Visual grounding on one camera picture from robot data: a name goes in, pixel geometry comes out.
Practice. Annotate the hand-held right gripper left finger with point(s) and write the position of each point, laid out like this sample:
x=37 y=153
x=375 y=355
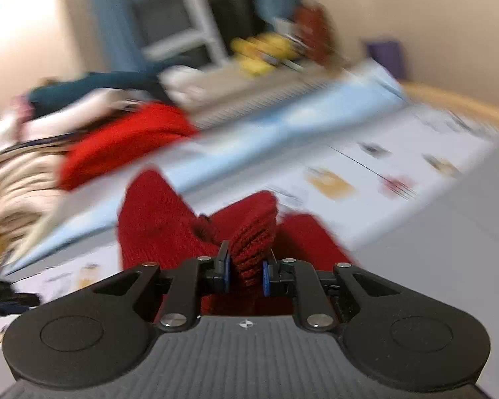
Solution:
x=223 y=272

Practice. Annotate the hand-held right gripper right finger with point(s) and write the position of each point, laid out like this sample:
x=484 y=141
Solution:
x=266 y=278

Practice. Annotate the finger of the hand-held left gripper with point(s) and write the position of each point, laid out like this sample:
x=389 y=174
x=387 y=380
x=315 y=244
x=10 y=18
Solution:
x=8 y=297

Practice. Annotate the dark red knit garment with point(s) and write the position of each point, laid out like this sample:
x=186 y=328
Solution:
x=162 y=224

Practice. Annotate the cream knit garment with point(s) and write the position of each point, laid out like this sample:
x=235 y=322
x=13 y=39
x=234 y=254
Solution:
x=16 y=191

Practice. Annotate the light blue cloth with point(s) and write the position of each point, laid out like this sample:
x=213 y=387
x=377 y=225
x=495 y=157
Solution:
x=274 y=120

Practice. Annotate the bright red sweater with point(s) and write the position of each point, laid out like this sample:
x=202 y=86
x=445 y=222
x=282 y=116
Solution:
x=124 y=141

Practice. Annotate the white printed sheet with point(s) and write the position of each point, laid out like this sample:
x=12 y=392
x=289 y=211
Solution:
x=399 y=162

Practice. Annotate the white ribbed radiator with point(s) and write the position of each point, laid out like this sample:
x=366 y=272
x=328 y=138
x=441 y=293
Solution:
x=253 y=91

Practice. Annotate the white garment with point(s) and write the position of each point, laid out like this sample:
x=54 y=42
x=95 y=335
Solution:
x=62 y=118

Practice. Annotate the grey bed sheet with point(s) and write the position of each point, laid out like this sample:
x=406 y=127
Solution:
x=449 y=232

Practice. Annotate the yellow plush toy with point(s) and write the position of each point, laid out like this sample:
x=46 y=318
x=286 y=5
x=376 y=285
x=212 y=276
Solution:
x=262 y=52

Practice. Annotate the teal garment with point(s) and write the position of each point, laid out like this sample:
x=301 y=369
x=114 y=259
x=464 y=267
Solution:
x=87 y=85

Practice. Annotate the purple box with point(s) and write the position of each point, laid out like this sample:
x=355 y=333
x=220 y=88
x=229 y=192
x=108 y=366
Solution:
x=386 y=60

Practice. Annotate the dark red bag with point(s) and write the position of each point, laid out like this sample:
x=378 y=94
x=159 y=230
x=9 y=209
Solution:
x=314 y=33

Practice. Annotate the blue curtain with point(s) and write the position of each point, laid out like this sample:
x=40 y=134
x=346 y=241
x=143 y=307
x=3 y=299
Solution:
x=108 y=20

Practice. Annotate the white window frame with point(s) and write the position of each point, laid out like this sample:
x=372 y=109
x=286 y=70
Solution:
x=199 y=16

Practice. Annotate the wooden bed frame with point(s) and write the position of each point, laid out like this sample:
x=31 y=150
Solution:
x=461 y=106

